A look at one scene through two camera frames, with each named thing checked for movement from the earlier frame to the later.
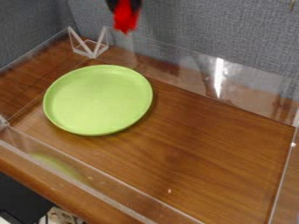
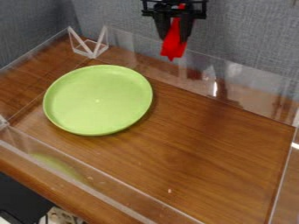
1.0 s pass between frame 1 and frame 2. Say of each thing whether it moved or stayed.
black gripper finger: moved
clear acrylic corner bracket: stayed
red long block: moved
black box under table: stayed
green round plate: stayed
